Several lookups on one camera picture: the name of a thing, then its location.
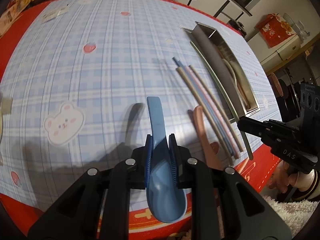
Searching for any beige soup spoon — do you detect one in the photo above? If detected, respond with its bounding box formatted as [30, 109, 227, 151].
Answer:
[222, 59, 250, 109]

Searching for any pink soup spoon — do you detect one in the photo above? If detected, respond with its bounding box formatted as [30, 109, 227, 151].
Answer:
[193, 106, 223, 170]

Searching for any blue chopstick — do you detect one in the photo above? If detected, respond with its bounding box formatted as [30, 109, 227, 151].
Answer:
[171, 56, 239, 159]

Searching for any blue soup spoon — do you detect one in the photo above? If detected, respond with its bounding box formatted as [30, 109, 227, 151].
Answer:
[146, 96, 187, 223]

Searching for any person's right hand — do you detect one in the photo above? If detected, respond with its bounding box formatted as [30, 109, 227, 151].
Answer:
[268, 160, 315, 193]

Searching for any brown trash bin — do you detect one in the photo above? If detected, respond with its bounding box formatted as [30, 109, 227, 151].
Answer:
[268, 73, 284, 98]

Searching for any steel perforated utensil tray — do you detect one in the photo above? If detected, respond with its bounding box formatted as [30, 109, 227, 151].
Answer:
[183, 22, 260, 117]

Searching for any cream refrigerator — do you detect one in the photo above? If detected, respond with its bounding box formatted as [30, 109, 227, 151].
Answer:
[246, 13, 320, 74]

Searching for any white fleece sleeve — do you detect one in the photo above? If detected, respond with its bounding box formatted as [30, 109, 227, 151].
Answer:
[263, 196, 319, 237]

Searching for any red cloth on refrigerator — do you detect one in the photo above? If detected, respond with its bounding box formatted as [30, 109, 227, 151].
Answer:
[255, 14, 296, 48]

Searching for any blue plaid table mat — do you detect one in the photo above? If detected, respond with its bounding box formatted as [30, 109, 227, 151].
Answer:
[1, 0, 280, 210]

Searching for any brown rice cooker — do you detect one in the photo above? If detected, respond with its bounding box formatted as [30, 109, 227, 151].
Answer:
[228, 20, 247, 37]

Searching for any black metal rack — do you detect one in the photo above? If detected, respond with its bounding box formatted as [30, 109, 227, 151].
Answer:
[213, 0, 244, 23]

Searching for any red patterned tablecloth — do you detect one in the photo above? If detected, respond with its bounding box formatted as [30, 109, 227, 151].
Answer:
[0, 0, 283, 240]

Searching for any white paper label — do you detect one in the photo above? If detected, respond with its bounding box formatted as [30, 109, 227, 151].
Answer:
[42, 6, 69, 23]

